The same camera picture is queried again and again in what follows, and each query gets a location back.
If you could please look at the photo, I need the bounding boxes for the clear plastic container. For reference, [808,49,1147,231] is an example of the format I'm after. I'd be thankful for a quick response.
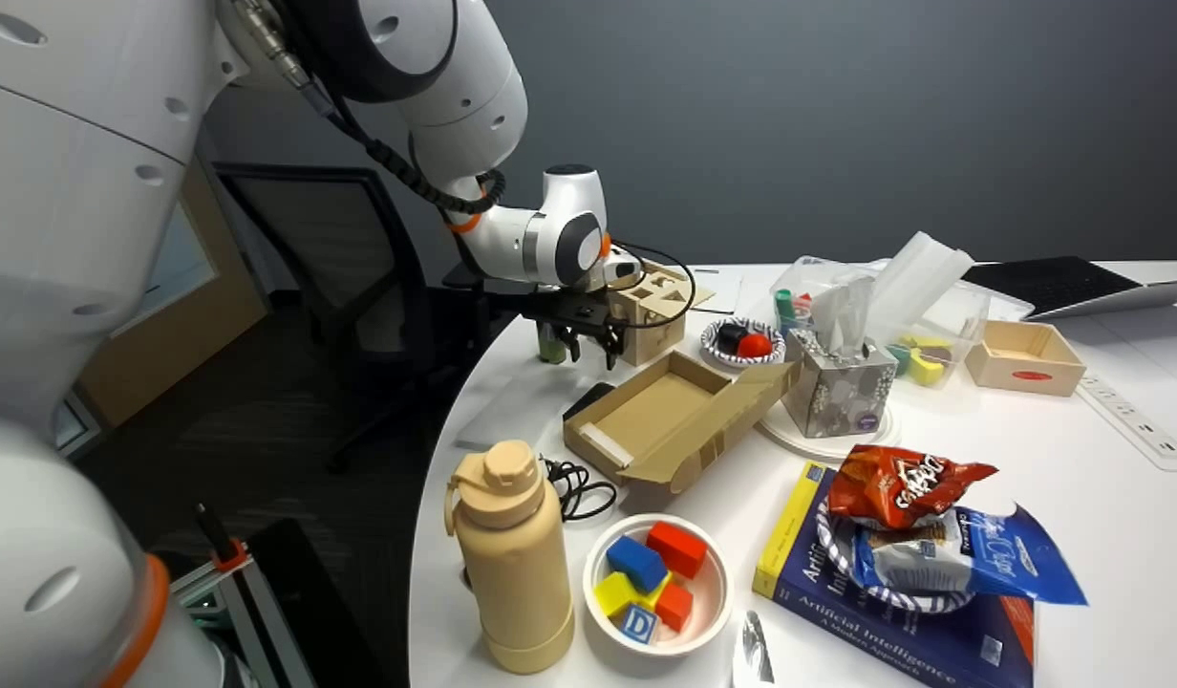
[885,283,994,389]

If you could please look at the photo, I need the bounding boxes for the grey patterned tissue box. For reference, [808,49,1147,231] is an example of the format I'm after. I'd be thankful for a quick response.
[783,334,901,445]

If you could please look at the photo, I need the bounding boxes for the white blue rope ring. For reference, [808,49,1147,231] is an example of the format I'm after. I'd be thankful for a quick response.
[808,489,983,619]

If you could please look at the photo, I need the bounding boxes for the tan water bottle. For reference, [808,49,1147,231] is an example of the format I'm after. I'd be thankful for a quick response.
[438,436,577,675]

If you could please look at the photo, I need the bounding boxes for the metal tool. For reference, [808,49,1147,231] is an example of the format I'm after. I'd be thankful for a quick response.
[736,609,780,688]

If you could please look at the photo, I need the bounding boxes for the thin black cable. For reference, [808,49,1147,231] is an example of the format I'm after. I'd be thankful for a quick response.
[540,456,624,525]

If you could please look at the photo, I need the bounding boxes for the clear ruler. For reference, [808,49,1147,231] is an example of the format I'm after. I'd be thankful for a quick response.
[1079,372,1177,479]

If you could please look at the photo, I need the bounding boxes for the blue yellow book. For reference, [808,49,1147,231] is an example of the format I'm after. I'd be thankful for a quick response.
[747,460,1038,688]

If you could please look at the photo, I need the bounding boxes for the small wooden tray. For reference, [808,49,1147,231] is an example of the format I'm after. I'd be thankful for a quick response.
[961,317,1090,401]

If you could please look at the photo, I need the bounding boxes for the yellow block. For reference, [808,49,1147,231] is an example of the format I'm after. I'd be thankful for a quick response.
[593,570,652,624]

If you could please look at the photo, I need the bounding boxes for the wood framed whiteboard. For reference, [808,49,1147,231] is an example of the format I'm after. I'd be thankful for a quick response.
[76,164,272,431]

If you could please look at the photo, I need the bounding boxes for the yellow tape roll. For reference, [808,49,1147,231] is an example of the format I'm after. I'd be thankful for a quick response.
[907,339,956,389]

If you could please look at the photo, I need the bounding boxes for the blue plastic pouch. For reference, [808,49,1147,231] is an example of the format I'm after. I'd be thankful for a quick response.
[956,494,1093,612]

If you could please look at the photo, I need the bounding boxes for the white bowl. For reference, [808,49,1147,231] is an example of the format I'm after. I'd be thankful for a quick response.
[577,514,735,660]

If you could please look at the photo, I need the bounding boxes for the black office chair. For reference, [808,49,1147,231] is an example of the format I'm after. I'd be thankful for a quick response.
[210,159,554,479]

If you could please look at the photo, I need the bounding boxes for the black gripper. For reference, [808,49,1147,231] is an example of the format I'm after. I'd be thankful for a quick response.
[541,280,647,372]

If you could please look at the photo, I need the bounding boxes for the wooden shape sorter box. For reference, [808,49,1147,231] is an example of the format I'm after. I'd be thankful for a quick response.
[610,264,700,372]

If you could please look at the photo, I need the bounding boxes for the red chip bag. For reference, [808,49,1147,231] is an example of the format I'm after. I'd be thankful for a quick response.
[821,441,1000,535]

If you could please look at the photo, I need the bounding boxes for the open cardboard box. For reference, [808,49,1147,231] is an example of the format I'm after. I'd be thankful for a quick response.
[559,348,789,497]

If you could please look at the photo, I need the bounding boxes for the small patterned bowl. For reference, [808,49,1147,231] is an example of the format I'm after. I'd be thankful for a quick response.
[694,317,786,373]

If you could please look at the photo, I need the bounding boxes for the silver packet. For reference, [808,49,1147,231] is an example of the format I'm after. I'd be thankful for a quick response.
[867,510,978,595]

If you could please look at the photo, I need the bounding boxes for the orange block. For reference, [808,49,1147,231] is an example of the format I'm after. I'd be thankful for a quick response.
[651,577,694,640]

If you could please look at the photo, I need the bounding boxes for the small blue white block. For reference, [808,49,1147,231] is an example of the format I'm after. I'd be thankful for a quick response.
[610,605,662,647]

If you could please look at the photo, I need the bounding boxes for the grey laptop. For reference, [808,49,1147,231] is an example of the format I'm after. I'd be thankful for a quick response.
[1026,277,1177,348]

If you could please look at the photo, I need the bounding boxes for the white tissue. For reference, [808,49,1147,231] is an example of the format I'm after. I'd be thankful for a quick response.
[808,272,880,367]

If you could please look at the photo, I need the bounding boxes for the red block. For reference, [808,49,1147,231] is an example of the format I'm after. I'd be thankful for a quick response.
[647,517,712,580]

